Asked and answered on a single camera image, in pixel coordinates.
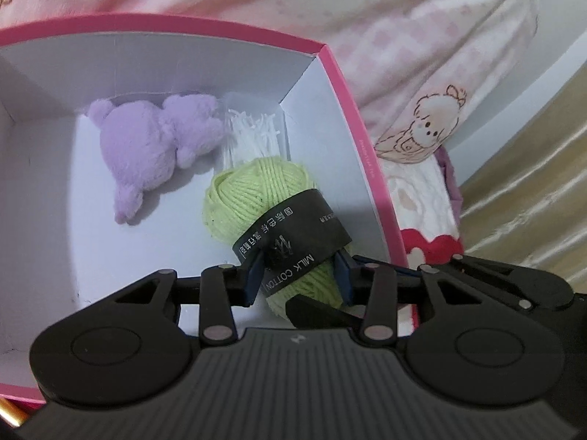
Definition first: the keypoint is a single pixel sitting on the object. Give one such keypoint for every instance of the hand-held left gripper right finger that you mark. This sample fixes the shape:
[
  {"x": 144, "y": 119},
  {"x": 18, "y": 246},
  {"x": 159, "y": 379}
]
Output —
[{"x": 344, "y": 279}]

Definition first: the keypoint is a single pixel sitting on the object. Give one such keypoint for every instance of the beige headboard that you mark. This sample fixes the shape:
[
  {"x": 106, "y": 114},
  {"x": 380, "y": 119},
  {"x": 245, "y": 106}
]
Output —
[{"x": 527, "y": 192}]

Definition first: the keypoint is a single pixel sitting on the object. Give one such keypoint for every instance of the green yarn ball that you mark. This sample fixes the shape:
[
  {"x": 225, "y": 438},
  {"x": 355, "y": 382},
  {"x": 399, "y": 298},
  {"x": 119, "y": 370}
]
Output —
[{"x": 247, "y": 188}]

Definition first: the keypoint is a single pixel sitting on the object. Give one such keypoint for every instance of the clear floss pick box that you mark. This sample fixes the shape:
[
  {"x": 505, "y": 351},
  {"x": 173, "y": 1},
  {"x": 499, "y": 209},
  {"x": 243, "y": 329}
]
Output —
[{"x": 252, "y": 133}]

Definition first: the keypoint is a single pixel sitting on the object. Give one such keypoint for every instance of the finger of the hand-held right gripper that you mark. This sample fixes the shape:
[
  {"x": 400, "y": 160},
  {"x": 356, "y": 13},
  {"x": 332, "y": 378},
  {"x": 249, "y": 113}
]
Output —
[{"x": 321, "y": 311}]

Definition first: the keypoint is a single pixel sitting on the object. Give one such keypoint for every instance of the pink cardboard box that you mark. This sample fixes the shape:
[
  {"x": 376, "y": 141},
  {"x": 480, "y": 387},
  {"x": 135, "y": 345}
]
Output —
[{"x": 46, "y": 192}]

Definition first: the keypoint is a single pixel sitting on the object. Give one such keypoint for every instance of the purple plush bear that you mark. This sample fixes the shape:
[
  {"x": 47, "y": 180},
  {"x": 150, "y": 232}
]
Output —
[{"x": 137, "y": 146}]

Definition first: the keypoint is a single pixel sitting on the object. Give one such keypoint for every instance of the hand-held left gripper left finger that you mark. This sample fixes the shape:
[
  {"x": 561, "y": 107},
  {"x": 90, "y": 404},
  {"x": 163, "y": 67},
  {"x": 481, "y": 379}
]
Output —
[{"x": 254, "y": 279}]

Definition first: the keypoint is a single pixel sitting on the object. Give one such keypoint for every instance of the purple cloth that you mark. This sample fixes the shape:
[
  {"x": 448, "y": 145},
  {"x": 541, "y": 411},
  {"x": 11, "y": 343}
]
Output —
[{"x": 451, "y": 183}]

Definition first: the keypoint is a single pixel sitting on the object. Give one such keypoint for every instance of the pink printed blanket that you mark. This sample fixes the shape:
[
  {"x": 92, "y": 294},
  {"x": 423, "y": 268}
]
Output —
[{"x": 321, "y": 9}]

